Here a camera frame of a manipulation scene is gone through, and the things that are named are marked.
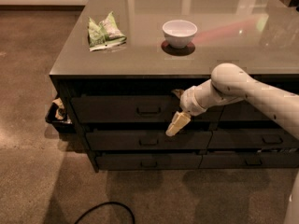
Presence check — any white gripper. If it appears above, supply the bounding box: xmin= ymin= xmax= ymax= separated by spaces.
xmin=165 ymin=86 xmax=206 ymax=136

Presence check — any black floor cable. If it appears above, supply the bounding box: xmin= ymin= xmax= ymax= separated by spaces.
xmin=73 ymin=201 xmax=136 ymax=224

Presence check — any grey drawer cabinet counter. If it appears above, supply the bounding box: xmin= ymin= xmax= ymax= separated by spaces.
xmin=50 ymin=0 xmax=299 ymax=170

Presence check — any black bin with trash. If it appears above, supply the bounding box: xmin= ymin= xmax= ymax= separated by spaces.
xmin=45 ymin=97 xmax=75 ymax=133

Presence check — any dark round coaster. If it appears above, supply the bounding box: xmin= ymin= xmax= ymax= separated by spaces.
xmin=161 ymin=40 xmax=195 ymax=56

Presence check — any white ceramic bowl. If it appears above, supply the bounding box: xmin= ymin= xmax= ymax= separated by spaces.
xmin=163 ymin=20 xmax=198 ymax=49

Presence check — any green crumpled snack bag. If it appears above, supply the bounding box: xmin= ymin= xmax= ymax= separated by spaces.
xmin=88 ymin=12 xmax=127 ymax=51

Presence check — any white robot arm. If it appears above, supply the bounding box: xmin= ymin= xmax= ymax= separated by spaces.
xmin=165 ymin=63 xmax=299 ymax=224

